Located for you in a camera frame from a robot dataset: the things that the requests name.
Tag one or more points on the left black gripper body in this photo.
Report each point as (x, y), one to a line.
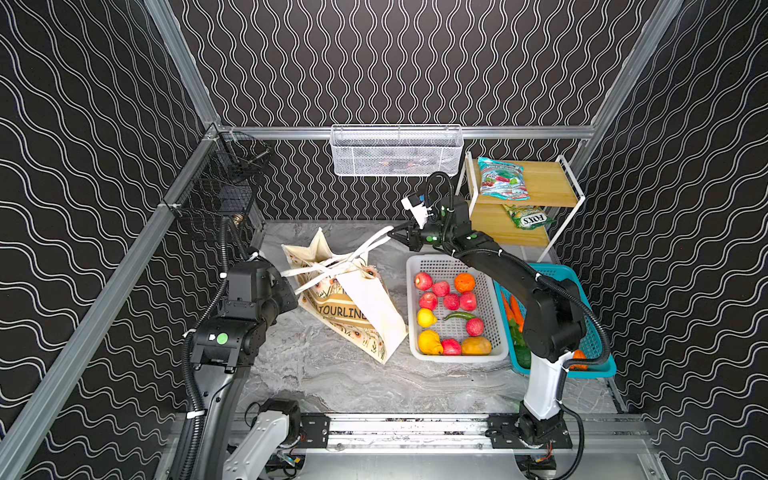
(287, 294)

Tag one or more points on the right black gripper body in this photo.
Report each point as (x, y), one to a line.
(414, 238)

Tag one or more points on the cream canvas grocery bag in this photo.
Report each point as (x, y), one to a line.
(347, 293)

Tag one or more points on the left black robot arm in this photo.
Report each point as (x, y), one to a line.
(218, 352)

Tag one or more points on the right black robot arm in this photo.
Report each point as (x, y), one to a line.
(560, 330)

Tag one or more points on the green red snack bag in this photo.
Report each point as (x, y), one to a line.
(502, 180)

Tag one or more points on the green Fox's candy bag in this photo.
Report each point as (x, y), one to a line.
(527, 217)

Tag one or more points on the orange tangerine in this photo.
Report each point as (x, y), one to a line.
(464, 283)

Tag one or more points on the red apple back left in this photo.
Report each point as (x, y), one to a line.
(423, 281)

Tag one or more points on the red apple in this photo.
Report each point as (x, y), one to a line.
(451, 347)
(468, 301)
(423, 281)
(441, 289)

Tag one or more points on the red apple middle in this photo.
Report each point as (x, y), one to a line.
(441, 289)

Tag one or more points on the white wooden two-tier shelf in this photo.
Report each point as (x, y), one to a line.
(552, 187)

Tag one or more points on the red apple right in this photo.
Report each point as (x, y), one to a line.
(468, 301)

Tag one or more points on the green chili pepper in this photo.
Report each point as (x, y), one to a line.
(459, 315)

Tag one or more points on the white plastic fruit basket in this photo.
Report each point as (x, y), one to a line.
(446, 268)

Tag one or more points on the small yellow lemon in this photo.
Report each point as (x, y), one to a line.
(426, 318)

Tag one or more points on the orange carrot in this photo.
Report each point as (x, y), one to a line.
(513, 312)

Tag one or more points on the yellow bumpy lemon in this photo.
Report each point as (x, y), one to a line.
(429, 343)

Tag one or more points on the red apple front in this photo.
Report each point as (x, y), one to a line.
(451, 347)

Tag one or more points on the yellow orange mango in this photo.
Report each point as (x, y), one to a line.
(476, 346)

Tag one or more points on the green avocado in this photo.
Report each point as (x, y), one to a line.
(523, 356)

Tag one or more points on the orange pumpkin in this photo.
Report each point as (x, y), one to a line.
(578, 361)

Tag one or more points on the teal plastic vegetable basket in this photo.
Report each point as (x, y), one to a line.
(591, 344)

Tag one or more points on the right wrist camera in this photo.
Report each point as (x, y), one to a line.
(422, 214)

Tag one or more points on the black wire wall basket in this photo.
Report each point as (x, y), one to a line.
(226, 182)

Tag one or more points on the white wire wall basket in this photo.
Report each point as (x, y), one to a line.
(416, 150)

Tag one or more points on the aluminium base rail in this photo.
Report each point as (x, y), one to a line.
(348, 433)

